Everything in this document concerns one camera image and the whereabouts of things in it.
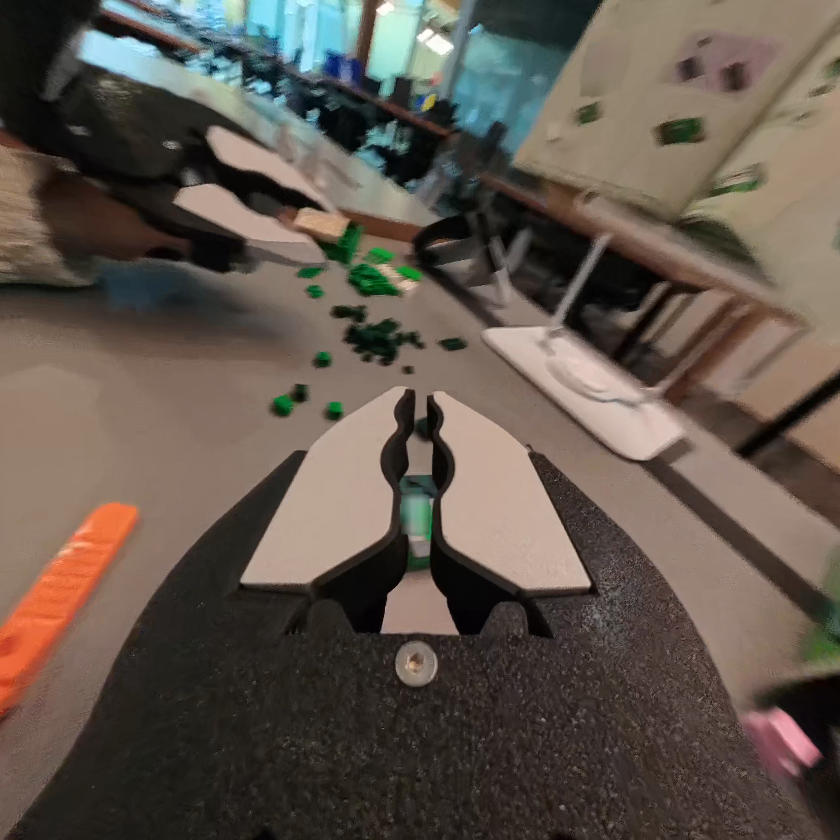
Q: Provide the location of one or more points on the tan and green lego assembly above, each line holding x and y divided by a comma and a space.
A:
328, 229

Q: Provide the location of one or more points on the wooden side table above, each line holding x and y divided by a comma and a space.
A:
656, 246

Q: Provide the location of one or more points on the black office chair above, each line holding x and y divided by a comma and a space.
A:
453, 239

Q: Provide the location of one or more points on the acrylic book stand white base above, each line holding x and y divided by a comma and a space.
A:
590, 387

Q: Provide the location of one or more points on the open lego instruction booklet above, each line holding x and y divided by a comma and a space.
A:
623, 111

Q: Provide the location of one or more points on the green and white lego assembly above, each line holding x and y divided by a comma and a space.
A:
415, 515

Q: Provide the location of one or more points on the pink lego pig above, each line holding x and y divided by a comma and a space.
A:
781, 741

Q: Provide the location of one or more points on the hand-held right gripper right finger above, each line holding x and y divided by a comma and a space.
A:
505, 518

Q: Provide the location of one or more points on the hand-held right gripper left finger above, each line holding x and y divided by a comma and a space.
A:
328, 512

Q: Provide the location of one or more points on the long background desk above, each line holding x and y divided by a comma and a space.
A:
367, 187

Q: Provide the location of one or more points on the orange lego brick separator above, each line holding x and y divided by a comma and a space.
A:
65, 590

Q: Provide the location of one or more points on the person's left hand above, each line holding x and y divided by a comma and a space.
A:
98, 223

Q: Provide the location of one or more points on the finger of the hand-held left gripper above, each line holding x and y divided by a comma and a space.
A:
243, 220
256, 161

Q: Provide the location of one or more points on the pile of loose green lego pieces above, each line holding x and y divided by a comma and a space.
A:
377, 275

